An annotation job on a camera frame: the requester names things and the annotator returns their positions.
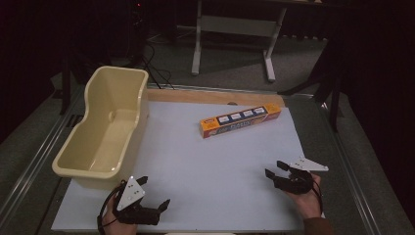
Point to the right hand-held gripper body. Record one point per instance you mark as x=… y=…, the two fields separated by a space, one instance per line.
x=295 y=183

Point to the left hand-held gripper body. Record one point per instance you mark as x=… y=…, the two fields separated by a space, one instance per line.
x=130 y=193

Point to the cream plastic tub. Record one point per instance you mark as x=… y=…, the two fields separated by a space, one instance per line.
x=107 y=130

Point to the long orange carton box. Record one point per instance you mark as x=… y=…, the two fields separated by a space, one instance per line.
x=239 y=121

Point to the person's right hand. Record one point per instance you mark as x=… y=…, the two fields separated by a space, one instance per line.
x=306 y=204

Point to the person's left hand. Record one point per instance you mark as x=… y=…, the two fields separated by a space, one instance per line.
x=114 y=226

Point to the black stand with splayed legs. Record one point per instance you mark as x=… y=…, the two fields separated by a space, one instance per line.
x=334 y=88

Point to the wooden board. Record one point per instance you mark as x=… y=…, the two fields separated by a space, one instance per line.
x=208 y=96

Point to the black upright stand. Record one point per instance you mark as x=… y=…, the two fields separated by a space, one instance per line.
x=66 y=84

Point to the dark equipment tower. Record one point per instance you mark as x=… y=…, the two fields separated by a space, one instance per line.
x=137 y=32

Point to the metal rail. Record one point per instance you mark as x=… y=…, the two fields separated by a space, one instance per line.
x=36 y=163
x=352 y=169

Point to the white metal table frame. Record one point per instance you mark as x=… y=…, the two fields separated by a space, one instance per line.
x=238 y=26

